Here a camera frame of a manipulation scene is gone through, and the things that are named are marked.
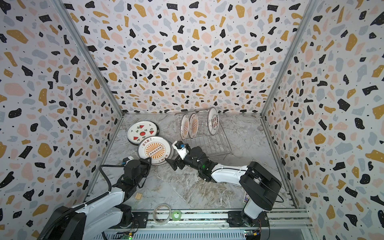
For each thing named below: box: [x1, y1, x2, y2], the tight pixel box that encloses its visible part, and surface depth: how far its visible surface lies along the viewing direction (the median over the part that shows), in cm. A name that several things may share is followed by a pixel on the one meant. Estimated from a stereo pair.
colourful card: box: [243, 193, 250, 204], surface depth 81 cm
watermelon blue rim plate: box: [127, 120, 160, 146], surface depth 109 cm
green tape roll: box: [171, 209, 182, 221], surface depth 77 cm
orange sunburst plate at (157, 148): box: [138, 136, 172, 164], surface depth 94 cm
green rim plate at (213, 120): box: [207, 107, 220, 136], surface depth 109 cm
